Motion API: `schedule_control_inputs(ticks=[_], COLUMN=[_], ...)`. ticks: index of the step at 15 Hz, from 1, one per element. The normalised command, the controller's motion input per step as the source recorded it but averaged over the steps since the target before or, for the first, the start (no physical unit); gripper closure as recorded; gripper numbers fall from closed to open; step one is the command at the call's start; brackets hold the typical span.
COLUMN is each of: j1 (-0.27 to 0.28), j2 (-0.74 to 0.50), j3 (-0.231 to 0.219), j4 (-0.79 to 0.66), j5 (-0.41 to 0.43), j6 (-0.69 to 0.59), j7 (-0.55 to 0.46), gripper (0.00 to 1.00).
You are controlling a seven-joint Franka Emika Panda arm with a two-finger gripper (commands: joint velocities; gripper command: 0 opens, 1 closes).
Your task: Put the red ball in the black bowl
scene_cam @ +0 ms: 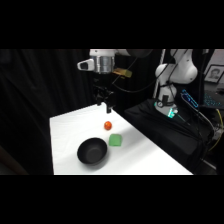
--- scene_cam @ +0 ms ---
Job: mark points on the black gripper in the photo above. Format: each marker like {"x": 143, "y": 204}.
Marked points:
{"x": 102, "y": 91}

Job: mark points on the red ball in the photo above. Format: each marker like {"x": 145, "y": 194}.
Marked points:
{"x": 108, "y": 125}

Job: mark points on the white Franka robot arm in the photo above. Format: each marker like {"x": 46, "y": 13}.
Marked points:
{"x": 176, "y": 71}

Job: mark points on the black bowl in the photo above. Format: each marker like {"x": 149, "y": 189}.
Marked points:
{"x": 92, "y": 151}

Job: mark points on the green block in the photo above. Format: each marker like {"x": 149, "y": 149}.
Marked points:
{"x": 115, "y": 140}

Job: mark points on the yellow tag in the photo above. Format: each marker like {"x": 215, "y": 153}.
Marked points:
{"x": 122, "y": 72}

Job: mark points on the black curtain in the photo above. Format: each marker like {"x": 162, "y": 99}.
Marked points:
{"x": 40, "y": 100}

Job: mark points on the small green light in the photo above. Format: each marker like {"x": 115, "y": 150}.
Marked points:
{"x": 172, "y": 113}

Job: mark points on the black covered robot stand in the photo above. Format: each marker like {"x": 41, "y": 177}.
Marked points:
{"x": 166, "y": 133}

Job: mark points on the blue lit keyboard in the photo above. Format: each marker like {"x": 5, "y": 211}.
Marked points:
{"x": 213, "y": 100}

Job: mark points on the framed portrait picture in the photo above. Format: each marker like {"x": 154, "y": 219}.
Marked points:
{"x": 214, "y": 74}

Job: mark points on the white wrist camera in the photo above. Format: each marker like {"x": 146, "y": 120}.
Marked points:
{"x": 86, "y": 64}

